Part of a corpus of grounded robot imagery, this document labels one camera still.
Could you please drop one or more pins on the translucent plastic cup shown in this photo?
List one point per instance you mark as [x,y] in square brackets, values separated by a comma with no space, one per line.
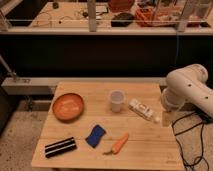
[116,100]

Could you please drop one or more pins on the clear plastic bottle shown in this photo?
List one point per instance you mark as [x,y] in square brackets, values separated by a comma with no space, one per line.
[143,111]

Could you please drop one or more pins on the blue sponge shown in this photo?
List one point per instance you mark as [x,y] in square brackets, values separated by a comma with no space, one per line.
[95,136]

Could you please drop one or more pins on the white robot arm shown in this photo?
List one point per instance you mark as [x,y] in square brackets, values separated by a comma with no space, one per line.
[188,84]

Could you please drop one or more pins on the orange pepper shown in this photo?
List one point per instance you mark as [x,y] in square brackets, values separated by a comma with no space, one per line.
[117,146]

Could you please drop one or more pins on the black striped box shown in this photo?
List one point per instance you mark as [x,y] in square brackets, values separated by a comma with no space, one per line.
[60,147]

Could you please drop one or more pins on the orange bin on bench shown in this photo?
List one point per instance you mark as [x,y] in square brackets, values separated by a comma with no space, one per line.
[150,18]

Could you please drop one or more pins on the orange round bowl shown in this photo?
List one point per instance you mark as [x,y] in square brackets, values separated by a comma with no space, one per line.
[68,106]

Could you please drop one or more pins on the black object on bench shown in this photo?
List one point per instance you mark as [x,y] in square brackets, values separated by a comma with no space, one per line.
[122,20]

